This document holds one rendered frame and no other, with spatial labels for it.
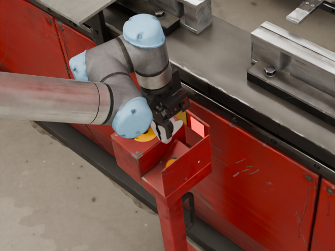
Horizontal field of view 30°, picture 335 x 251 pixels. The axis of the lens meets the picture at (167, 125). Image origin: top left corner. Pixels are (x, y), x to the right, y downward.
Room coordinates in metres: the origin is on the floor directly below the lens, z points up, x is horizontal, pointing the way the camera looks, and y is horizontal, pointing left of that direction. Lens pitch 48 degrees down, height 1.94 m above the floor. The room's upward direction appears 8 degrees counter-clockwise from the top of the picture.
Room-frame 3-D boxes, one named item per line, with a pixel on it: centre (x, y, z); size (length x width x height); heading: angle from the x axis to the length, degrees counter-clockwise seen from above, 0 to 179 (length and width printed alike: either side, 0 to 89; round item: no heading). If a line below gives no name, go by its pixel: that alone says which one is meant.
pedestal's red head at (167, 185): (1.02, 0.02, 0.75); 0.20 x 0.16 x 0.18; 37
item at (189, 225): (1.05, -0.02, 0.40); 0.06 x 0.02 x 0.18; 127
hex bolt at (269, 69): (1.07, -0.26, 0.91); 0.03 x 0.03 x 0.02
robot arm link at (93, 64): (0.91, 0.11, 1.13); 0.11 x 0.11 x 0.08; 19
